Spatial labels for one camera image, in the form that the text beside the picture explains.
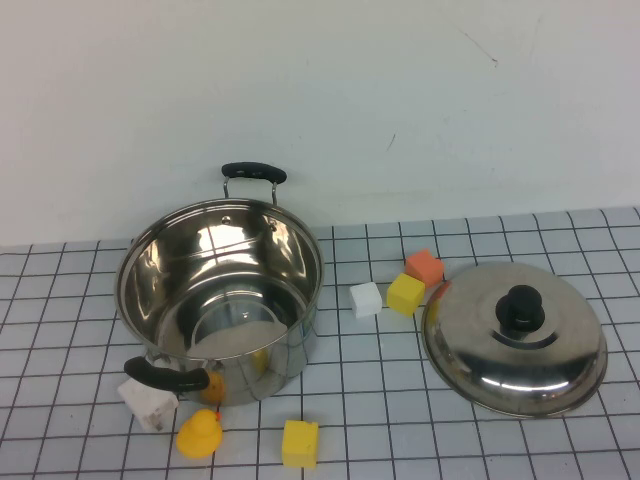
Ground steel lid black knob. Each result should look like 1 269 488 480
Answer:
421 262 610 420

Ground white foam cube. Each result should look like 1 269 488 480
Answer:
349 281 384 319

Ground yellow foam cube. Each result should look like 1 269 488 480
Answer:
386 272 427 318

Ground orange foam cube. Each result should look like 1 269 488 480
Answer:
404 248 446 289

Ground yellow notched foam block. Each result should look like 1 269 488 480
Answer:
281 419 320 470

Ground yellow rubber duck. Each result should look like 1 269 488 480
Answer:
175 408 224 460

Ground white crumpled block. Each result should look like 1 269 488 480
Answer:
117 378 180 432

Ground stainless steel pot black handles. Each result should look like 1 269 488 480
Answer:
114 160 326 407

